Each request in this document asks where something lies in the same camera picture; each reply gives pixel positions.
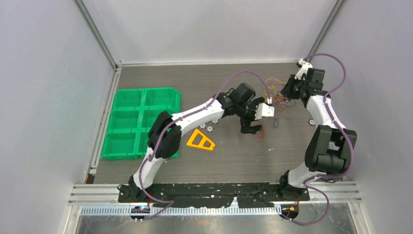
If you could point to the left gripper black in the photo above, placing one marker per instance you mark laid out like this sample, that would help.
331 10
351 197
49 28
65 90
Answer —
245 126

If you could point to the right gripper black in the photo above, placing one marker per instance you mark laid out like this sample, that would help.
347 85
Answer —
287 90

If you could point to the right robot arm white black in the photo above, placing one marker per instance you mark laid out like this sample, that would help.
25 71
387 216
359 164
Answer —
331 149

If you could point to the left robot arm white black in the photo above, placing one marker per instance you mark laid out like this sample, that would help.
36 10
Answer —
166 133

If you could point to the lone poker chip right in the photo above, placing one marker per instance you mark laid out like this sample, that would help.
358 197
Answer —
311 122

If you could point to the poker chip bottom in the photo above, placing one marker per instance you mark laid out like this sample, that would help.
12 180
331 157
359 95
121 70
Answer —
210 129

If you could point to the yellow triangular plastic piece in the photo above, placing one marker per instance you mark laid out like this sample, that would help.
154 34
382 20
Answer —
200 141

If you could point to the poker chip left lower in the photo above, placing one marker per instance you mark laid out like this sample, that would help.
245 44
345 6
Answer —
202 126

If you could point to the green compartment tray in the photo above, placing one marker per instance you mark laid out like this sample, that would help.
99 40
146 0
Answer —
133 113

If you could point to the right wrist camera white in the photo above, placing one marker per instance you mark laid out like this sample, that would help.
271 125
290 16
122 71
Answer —
303 66

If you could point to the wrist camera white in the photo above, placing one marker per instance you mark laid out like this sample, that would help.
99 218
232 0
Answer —
303 66
264 110

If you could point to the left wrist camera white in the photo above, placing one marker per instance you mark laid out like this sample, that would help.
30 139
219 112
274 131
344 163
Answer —
264 110

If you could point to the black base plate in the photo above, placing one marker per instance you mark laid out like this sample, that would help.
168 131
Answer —
210 195

